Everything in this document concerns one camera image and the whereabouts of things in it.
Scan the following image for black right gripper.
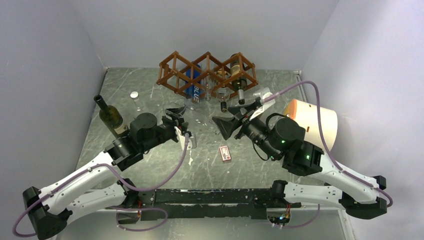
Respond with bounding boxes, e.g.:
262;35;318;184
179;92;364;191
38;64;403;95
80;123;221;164
212;102;281;160

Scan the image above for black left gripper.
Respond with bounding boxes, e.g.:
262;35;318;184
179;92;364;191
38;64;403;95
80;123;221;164
141;106;189;152

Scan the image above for blue square glass bottle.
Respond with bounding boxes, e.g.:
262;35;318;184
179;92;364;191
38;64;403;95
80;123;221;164
184;64;203;104

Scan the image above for green bottle silver neck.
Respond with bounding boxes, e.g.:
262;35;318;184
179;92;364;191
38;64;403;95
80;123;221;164
230;58;247;105

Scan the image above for clear whisky bottle black label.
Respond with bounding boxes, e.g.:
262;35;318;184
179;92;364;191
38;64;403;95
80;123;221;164
216;70;230;113

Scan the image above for clear bottle white cap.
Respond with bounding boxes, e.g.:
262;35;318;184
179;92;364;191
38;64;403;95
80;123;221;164
130;91;143;112

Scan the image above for dark green wine bottle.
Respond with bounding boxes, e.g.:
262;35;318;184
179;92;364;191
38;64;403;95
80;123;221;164
93;95;128;138

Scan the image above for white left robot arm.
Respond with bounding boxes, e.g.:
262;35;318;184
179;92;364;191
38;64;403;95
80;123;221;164
22;106;193;240

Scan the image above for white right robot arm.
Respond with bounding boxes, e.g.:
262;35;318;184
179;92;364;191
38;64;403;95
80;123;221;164
212;99;389;220

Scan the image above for brown wooden wine rack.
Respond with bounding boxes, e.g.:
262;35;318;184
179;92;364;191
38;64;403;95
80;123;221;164
156;51;259;99

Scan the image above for red white small box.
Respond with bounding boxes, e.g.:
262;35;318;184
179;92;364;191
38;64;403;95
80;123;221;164
218;145;232;163

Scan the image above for white cone lampshade orange inside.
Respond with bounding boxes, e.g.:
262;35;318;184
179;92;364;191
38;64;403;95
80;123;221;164
282;99;338;151

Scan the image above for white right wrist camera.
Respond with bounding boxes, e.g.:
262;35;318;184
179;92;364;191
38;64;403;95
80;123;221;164
249;87;276;121

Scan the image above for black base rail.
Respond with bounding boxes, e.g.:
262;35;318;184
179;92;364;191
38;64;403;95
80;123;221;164
117;188;302;221

